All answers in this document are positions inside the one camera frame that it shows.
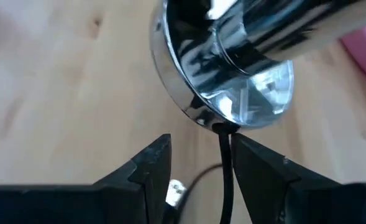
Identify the chrome lamp base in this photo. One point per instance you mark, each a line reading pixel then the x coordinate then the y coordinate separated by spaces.
pixel 201 62

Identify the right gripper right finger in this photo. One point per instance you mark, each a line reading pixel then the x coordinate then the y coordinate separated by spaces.
pixel 263 186

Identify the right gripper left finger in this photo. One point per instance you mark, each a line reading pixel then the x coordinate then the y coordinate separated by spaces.
pixel 145 186

